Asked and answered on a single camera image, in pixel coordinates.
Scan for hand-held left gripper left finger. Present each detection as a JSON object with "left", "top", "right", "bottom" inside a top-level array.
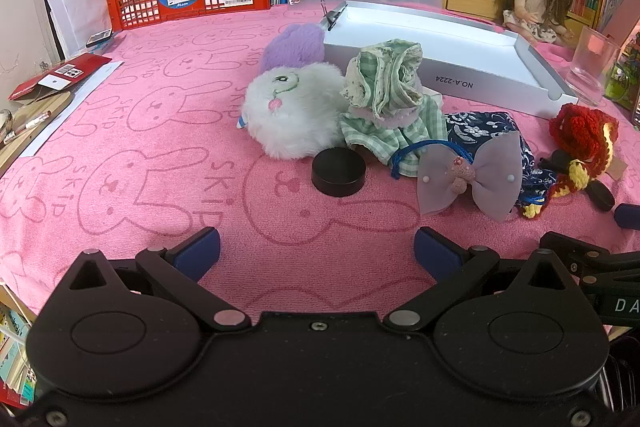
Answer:
[{"left": 58, "top": 227, "right": 252, "bottom": 333}]

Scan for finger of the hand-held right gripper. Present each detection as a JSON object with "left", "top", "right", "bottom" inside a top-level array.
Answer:
[
  {"left": 614, "top": 203, "right": 640, "bottom": 231},
  {"left": 539, "top": 231, "right": 640, "bottom": 283}
]

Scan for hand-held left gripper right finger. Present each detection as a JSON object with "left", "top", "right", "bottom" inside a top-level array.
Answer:
[{"left": 383, "top": 227, "right": 582, "bottom": 333}]

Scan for grey pink bow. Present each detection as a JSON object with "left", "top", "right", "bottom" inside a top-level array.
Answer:
[{"left": 416, "top": 129, "right": 523, "bottom": 224}]

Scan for red yellow crochet toy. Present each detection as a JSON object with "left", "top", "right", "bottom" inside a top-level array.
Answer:
[{"left": 520, "top": 103, "right": 626, "bottom": 220}]

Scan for blue floral pouch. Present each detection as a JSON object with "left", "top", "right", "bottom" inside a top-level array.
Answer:
[{"left": 390, "top": 109, "right": 558, "bottom": 208}]

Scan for green checked doll dress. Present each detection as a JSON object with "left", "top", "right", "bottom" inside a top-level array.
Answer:
[{"left": 339, "top": 39, "right": 448, "bottom": 178}]

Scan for white cardboard tray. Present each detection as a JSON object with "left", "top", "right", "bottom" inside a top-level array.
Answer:
[{"left": 320, "top": 0, "right": 580, "bottom": 120}]

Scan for black round puck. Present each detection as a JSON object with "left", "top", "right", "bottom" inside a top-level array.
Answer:
[{"left": 311, "top": 147, "right": 367, "bottom": 196}]

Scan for clear glass cup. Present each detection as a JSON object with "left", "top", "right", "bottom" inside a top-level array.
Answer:
[{"left": 565, "top": 26, "right": 623, "bottom": 106}]

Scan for white fluffy plush toy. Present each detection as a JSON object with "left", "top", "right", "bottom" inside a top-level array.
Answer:
[{"left": 235, "top": 62, "right": 351, "bottom": 160}]

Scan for white paper sheet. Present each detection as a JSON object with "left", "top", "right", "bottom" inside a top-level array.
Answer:
[{"left": 20, "top": 61, "right": 125, "bottom": 158}]

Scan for wooden board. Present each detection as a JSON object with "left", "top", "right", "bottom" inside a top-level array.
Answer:
[{"left": 0, "top": 91, "right": 73, "bottom": 175}]

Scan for pile of booklets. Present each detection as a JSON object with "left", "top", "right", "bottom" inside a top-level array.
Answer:
[{"left": 0, "top": 284, "right": 38, "bottom": 408}]

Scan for white pen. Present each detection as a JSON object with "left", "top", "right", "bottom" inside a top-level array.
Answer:
[{"left": 5, "top": 109, "right": 53, "bottom": 142}]

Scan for purple plush toy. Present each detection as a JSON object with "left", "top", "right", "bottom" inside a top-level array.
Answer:
[{"left": 257, "top": 23, "right": 328, "bottom": 75}]

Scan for small black card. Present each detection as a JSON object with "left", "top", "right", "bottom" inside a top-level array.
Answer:
[{"left": 86, "top": 29, "right": 115, "bottom": 48}]

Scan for black binder clip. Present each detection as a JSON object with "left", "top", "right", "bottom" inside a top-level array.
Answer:
[{"left": 320, "top": 0, "right": 348, "bottom": 32}]

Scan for white paper sheets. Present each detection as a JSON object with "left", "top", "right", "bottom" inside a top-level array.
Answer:
[{"left": 40, "top": 0, "right": 123, "bottom": 58}]

